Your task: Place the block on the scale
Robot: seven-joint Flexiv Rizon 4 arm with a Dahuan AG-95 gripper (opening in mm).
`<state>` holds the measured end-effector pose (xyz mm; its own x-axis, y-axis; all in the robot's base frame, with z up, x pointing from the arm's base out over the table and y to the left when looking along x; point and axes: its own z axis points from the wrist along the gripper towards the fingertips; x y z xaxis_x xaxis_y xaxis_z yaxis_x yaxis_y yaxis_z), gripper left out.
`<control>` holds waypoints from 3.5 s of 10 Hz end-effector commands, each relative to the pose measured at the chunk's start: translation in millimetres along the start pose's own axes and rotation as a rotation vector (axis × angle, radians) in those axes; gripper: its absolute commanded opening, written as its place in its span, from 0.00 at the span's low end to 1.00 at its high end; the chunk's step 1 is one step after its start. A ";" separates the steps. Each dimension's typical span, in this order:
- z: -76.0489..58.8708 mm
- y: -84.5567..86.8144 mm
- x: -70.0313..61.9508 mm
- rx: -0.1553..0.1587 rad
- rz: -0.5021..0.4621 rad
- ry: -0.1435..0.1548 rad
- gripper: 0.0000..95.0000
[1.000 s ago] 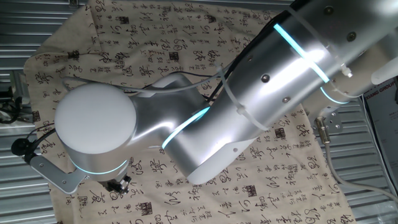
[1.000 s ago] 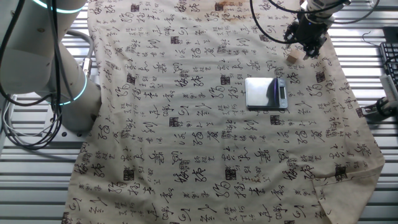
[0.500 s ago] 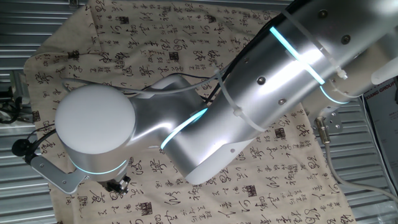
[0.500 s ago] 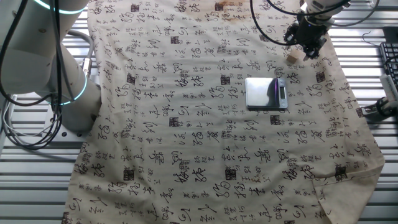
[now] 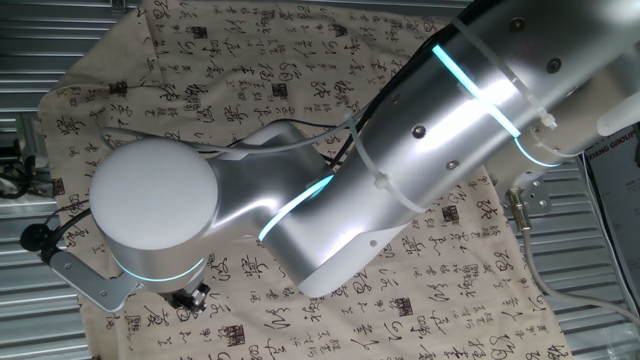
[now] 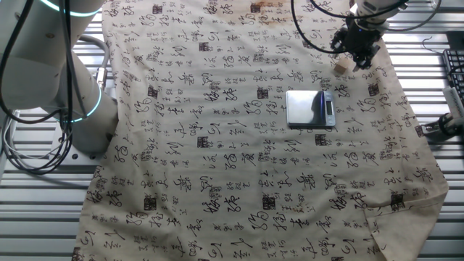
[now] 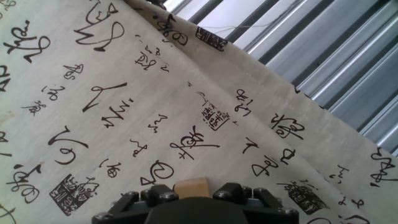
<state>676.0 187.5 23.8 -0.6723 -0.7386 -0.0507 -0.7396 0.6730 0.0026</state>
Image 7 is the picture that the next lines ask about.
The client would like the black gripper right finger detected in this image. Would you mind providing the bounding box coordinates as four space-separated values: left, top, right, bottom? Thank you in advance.
212 182 300 224

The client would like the small wooden cube block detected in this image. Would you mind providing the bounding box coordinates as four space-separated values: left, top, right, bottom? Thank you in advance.
174 177 210 199

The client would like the calligraphy print beige tablecloth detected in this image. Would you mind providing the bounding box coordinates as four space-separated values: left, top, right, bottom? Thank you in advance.
0 0 398 224

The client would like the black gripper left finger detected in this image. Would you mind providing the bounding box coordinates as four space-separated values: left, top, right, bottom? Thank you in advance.
92 184 180 224

